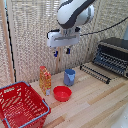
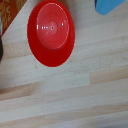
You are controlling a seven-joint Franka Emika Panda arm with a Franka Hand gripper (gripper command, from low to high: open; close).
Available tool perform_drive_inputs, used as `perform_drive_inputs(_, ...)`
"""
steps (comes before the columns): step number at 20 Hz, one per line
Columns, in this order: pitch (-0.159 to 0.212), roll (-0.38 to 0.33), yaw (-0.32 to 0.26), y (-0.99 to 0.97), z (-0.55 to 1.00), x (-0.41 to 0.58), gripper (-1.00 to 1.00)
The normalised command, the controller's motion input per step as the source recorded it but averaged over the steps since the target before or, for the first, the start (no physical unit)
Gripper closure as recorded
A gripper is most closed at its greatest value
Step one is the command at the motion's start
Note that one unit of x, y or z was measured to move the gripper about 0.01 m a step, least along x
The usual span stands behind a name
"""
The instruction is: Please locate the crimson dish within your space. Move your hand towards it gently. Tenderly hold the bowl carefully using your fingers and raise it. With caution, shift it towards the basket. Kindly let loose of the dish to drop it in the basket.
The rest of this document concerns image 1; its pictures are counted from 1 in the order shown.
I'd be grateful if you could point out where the red bowl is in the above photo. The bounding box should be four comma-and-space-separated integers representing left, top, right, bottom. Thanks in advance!
52, 85, 73, 103

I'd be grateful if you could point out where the red shopping basket blue rim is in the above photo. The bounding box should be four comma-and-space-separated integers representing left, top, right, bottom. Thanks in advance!
0, 80, 52, 128

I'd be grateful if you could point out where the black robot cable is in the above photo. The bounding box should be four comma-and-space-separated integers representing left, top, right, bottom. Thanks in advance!
79, 15, 128, 37

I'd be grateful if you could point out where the black toaster oven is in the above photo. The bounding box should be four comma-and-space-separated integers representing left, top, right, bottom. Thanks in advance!
92, 37, 128, 80

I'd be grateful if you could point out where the orange yellow carton box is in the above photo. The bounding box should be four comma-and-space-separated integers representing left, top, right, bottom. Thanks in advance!
38, 65, 53, 97

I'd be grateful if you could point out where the blue cup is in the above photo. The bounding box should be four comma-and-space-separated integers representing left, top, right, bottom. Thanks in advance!
63, 68, 77, 87

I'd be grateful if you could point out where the wooden post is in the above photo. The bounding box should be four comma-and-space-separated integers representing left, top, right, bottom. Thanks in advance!
54, 46, 65, 75

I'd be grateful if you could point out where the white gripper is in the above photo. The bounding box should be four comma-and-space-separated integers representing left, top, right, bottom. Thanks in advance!
46, 28, 81, 58

